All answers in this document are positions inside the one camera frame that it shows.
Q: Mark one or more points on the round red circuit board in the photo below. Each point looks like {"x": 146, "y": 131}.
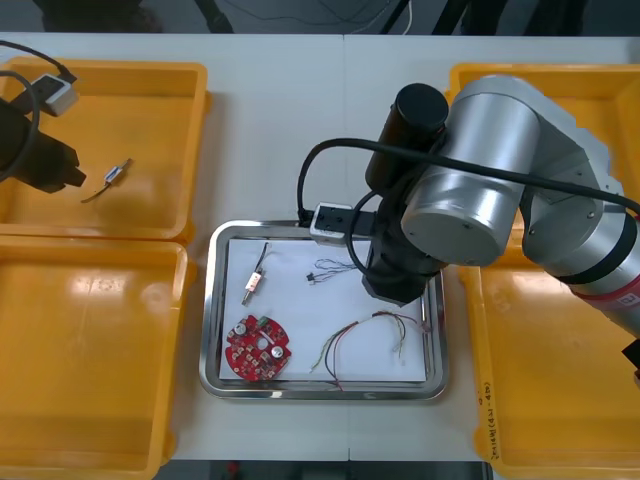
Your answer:
{"x": 259, "y": 350}

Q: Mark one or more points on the white sheet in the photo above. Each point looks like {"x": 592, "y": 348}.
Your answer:
{"x": 350, "y": 300}

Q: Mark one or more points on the silver-grey black right arm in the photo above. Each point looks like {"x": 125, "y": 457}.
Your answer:
{"x": 490, "y": 150}

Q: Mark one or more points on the arm wrist camera box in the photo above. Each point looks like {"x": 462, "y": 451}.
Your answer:
{"x": 330, "y": 222}
{"x": 55, "y": 95}

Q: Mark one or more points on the metal solenoid with blue label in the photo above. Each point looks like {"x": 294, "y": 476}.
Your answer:
{"x": 114, "y": 173}

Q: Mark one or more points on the left arm wrist camera box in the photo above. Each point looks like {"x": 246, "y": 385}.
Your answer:
{"x": 55, "y": 95}

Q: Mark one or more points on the steel tray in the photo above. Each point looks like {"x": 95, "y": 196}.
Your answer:
{"x": 207, "y": 320}

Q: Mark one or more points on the right arm wrist camera box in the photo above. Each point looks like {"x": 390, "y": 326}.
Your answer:
{"x": 330, "y": 222}

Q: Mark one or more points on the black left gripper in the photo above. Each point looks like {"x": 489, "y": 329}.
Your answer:
{"x": 42, "y": 160}

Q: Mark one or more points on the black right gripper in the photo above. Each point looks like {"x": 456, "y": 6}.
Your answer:
{"x": 397, "y": 287}

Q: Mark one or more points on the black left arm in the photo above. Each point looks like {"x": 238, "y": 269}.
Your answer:
{"x": 10, "y": 135}

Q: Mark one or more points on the metal solenoid with white label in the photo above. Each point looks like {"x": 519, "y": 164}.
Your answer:
{"x": 255, "y": 281}

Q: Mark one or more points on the yellow-orange plastic bin with handwriting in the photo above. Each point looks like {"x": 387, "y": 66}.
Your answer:
{"x": 550, "y": 375}

